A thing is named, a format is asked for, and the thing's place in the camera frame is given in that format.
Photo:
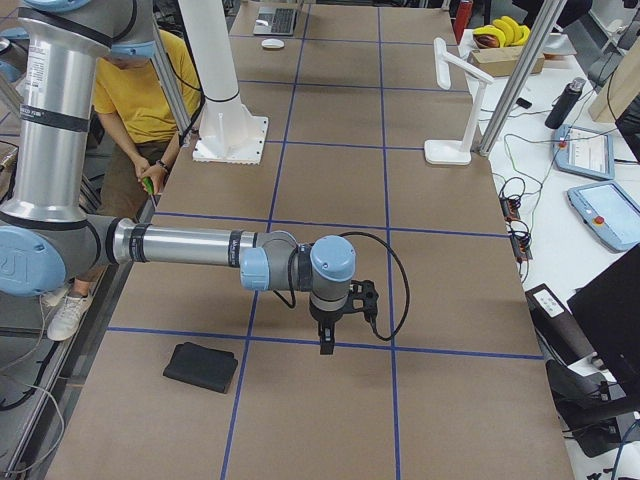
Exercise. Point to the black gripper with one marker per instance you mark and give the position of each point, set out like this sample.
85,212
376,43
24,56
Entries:
327,318

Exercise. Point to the far blue teach pendant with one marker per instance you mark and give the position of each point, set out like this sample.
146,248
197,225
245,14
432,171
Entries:
583,152

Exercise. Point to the black water bottle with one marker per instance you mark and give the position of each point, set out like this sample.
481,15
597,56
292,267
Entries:
565,103

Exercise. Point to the person in yellow shirt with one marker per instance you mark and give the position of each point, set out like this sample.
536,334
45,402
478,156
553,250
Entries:
134,111

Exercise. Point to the white pedestal column base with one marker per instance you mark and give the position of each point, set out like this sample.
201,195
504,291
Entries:
227,131

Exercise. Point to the black mouse pad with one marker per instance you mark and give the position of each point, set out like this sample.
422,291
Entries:
203,367

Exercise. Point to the black monitor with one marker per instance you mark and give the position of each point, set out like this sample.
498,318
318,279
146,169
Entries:
607,311

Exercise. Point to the grey laptop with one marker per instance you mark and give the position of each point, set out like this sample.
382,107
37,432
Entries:
277,20

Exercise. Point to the near blue teach pendant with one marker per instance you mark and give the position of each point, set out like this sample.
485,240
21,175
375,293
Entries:
609,212

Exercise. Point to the aluminium frame post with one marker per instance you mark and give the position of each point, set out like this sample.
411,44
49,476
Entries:
542,27

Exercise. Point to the yellow bananas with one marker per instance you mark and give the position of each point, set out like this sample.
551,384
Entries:
502,32

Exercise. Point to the blue teach pendant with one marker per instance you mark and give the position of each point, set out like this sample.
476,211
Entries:
583,152
609,212

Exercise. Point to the cardboard box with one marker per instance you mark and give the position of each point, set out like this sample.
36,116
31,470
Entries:
497,62

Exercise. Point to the white computer mouse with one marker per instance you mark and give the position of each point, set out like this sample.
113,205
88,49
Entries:
272,44

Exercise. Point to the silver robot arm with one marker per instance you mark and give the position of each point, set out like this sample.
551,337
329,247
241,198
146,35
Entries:
46,238

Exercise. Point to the green handled tool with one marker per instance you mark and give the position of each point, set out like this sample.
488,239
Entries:
148,186

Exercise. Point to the black box with white label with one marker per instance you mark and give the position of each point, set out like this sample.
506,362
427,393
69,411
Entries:
556,324

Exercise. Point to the small black puck device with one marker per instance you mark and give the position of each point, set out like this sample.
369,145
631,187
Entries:
522,103

